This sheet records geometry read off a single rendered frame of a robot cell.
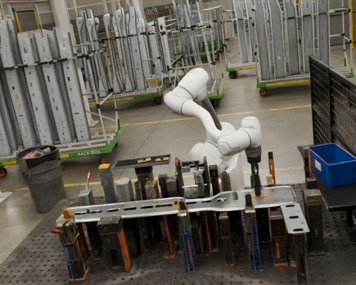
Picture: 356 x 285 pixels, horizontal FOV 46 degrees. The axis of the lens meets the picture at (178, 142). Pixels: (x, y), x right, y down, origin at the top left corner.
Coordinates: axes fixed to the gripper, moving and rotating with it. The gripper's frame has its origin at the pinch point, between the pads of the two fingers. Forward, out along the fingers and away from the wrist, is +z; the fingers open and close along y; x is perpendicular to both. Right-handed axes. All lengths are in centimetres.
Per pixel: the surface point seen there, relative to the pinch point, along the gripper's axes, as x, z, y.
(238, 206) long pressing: -11.5, 4.6, 10.0
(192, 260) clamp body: -39, 28, 22
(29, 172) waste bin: -242, 48, -202
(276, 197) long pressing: 9.7, 4.6, 3.7
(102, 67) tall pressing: -299, 6, -753
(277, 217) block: 7.8, 6.6, 22.3
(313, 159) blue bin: 34.3, -6.2, -18.2
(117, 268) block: -82, 30, 20
